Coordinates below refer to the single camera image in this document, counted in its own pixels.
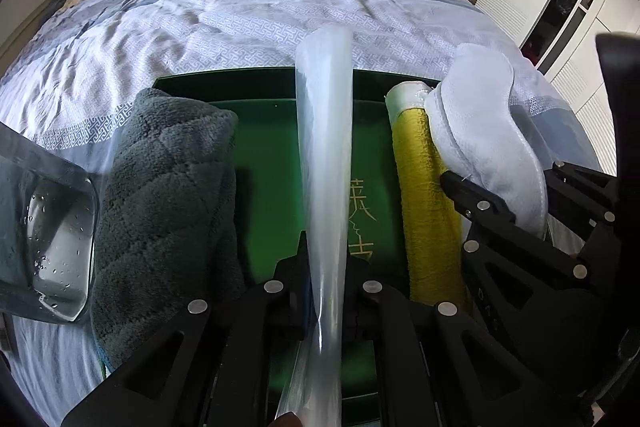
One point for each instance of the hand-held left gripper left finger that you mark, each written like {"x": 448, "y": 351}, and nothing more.
{"x": 295, "y": 297}

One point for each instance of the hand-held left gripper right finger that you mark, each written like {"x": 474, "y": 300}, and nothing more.
{"x": 360, "y": 302}

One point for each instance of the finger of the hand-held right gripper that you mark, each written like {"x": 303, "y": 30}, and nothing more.
{"x": 585, "y": 202}
{"x": 495, "y": 227}

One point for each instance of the yellow towel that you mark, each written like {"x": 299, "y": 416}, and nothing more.
{"x": 425, "y": 207}

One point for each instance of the grey eye mask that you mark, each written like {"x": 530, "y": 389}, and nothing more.
{"x": 480, "y": 117}

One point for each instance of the green tray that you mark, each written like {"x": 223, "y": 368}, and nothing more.
{"x": 270, "y": 157}

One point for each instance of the clear plastic bag roll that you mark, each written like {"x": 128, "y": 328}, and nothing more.
{"x": 325, "y": 157}

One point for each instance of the dark grey towel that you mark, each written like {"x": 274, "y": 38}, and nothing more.
{"x": 165, "y": 207}

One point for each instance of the person's left hand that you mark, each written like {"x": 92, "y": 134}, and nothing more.
{"x": 287, "y": 421}

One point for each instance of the smoked glass pitcher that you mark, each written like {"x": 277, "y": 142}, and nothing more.
{"x": 45, "y": 217}

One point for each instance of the low white wall cabinet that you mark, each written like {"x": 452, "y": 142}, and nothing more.
{"x": 25, "y": 32}

